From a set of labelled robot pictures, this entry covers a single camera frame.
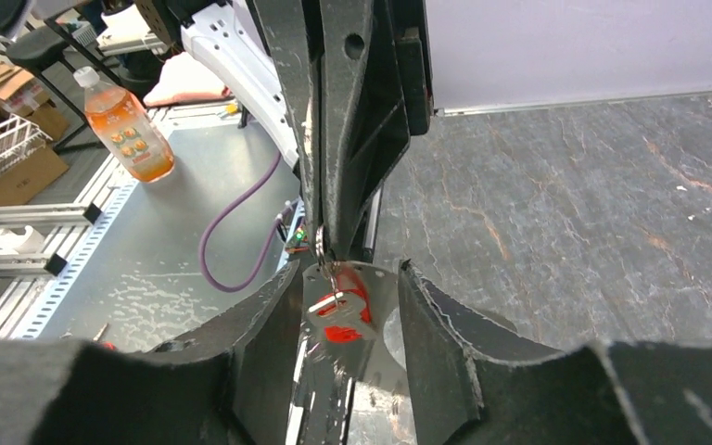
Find small split ring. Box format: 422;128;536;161
313;223;329;268

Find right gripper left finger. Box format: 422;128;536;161
0;262;302;444

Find cardboard boxes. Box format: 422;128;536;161
0;60;70;207

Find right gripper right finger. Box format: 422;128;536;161
398;261;712;444

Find pink cloth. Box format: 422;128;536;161
143;52;231;108

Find orange drink bottle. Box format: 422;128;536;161
73;66;175;183

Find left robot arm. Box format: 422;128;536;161
137;1;434;261

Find large metal keyring plate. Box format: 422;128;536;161
285;262;417;444

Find red tag key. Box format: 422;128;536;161
303;262;377;343

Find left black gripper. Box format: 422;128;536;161
251;0;434;259

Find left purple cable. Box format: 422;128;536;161
198;150;299;295

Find black stool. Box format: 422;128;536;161
6;19;122;153

